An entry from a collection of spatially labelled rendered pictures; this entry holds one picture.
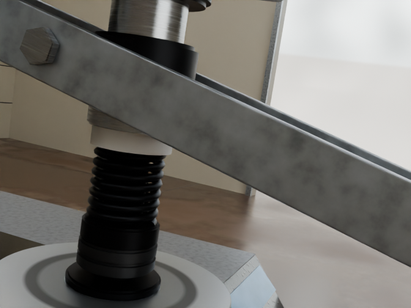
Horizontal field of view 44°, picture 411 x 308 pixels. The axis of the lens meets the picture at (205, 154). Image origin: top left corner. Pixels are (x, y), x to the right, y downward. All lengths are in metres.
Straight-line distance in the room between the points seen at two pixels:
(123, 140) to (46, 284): 0.14
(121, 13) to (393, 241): 0.26
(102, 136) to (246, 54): 5.34
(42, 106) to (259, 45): 3.15
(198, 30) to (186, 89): 5.67
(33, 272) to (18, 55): 0.19
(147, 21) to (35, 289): 0.23
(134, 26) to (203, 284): 0.24
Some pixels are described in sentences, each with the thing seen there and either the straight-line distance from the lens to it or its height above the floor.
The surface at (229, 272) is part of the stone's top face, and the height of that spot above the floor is 0.85.
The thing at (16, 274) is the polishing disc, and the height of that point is 0.88.
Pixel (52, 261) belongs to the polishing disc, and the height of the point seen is 0.88.
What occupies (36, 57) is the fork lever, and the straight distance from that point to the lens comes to 0.41.
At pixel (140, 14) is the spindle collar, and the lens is 0.41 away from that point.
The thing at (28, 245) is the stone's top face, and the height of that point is 0.85.
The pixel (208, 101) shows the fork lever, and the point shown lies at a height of 1.05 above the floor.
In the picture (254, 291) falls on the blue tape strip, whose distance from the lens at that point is 0.64.
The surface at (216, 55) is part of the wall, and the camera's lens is 5.88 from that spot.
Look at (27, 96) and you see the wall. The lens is 7.48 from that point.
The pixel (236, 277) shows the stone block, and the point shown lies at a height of 0.85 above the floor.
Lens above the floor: 1.05
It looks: 7 degrees down
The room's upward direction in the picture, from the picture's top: 9 degrees clockwise
